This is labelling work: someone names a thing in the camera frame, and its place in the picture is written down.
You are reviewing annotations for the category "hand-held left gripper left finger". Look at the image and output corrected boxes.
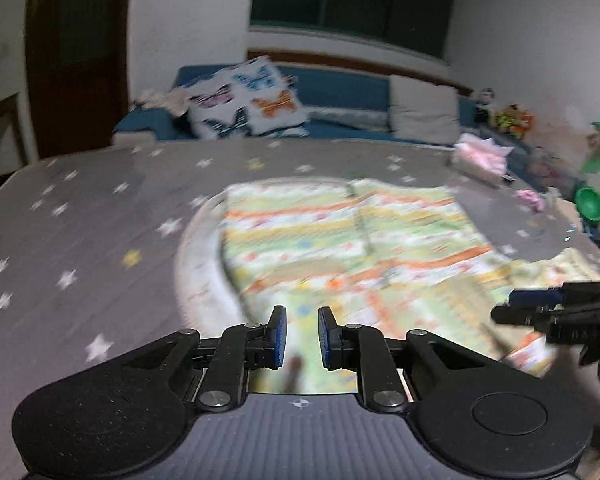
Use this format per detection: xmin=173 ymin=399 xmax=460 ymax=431
xmin=124 ymin=305 xmax=288 ymax=414

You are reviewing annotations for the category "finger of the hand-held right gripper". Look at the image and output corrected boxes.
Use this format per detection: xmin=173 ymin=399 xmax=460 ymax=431
xmin=490 ymin=305 xmax=550 ymax=327
xmin=509 ymin=287 xmax=567 ymax=307

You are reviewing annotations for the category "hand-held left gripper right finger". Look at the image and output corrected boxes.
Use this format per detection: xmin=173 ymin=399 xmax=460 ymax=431
xmin=318 ymin=306 xmax=482 ymax=414

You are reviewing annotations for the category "colourful striped garment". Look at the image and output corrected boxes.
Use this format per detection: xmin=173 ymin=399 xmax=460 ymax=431
xmin=174 ymin=177 xmax=600 ymax=395

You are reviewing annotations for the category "small pink cloth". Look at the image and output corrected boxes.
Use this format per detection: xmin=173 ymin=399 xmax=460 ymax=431
xmin=516 ymin=188 xmax=547 ymax=212

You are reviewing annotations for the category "green plastic bowl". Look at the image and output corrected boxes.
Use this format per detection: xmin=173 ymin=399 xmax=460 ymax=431
xmin=574 ymin=186 xmax=600 ymax=222

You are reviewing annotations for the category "orange flower toy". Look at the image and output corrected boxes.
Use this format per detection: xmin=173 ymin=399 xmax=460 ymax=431
xmin=492 ymin=104 xmax=534 ymax=139

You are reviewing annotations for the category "black and white plush toy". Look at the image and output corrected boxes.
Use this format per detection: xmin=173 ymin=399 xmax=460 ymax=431
xmin=472 ymin=87 xmax=497 ymax=124

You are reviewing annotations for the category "white pillow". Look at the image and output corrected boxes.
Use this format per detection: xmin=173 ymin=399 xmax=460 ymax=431
xmin=389 ymin=74 xmax=464 ymax=146

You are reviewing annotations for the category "grey striped blanket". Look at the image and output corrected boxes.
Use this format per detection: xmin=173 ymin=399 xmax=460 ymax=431
xmin=304 ymin=107 xmax=396 ymax=134

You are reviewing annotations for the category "grey star-print bed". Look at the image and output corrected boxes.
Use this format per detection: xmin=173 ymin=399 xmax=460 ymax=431
xmin=0 ymin=137 xmax=600 ymax=480

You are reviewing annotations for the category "butterfly print pillow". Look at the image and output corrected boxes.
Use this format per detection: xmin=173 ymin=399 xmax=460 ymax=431
xmin=186 ymin=56 xmax=309 ymax=139

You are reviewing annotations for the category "blue sofa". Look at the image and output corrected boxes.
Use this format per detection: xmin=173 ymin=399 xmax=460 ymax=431
xmin=112 ymin=62 xmax=533 ymax=147

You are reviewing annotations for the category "light crumpled cloth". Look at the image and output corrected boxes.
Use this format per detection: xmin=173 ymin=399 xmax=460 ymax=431
xmin=134 ymin=87 xmax=192 ymax=117

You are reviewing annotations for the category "brown wooden door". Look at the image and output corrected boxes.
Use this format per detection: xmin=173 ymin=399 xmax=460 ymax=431
xmin=26 ymin=0 xmax=132 ymax=161

